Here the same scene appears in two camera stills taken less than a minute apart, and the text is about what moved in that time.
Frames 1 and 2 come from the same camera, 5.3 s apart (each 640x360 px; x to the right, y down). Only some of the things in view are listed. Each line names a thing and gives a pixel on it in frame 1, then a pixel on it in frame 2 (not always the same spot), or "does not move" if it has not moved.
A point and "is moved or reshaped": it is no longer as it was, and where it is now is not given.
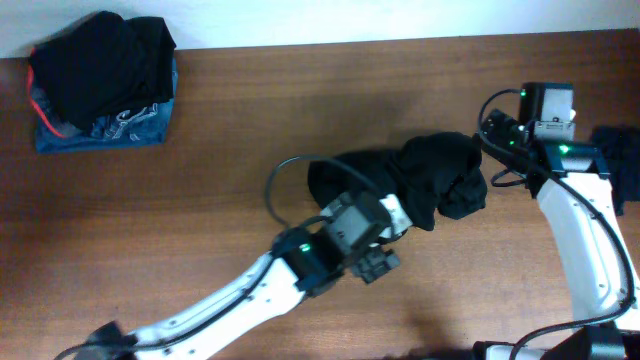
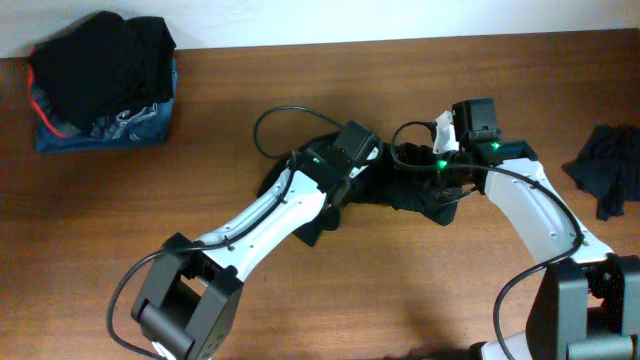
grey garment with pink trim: [58, 123] does not move
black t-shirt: [429, 173] is moved or reshaped
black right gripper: [503, 127] to [452, 188]
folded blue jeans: [149, 124] does not move
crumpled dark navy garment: [620, 145] does not move
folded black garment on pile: [104, 63] does not move
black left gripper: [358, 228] to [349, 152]
